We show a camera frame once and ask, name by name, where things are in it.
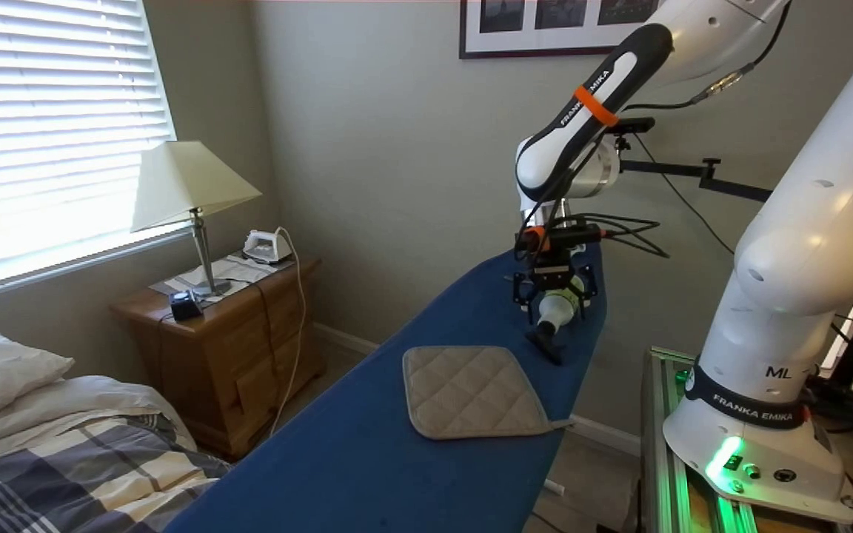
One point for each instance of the white window blinds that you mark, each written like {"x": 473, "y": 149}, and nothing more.
{"x": 80, "y": 103}

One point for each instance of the bed with plaid blanket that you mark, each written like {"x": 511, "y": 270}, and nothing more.
{"x": 99, "y": 457}

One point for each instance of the wooden nightstand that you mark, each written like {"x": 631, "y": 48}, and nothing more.
{"x": 231, "y": 368}

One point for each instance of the white clothes iron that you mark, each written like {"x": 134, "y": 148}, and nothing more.
{"x": 267, "y": 248}

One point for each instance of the papers on nightstand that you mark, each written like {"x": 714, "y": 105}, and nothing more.
{"x": 219, "y": 279}

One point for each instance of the beige quilted pot holder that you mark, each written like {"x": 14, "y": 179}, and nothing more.
{"x": 473, "y": 393}

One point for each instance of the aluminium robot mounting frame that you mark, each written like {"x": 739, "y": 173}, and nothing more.
{"x": 707, "y": 472}

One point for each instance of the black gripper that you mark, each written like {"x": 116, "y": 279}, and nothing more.
{"x": 551, "y": 263}

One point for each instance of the blue ironing board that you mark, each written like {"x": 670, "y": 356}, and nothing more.
{"x": 350, "y": 463}

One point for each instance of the small black bedside object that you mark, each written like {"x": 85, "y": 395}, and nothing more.
{"x": 184, "y": 306}

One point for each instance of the framed wall picture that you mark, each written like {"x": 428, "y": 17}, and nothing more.
{"x": 527, "y": 29}

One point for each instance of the cream table lamp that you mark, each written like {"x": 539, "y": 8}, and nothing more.
{"x": 184, "y": 183}

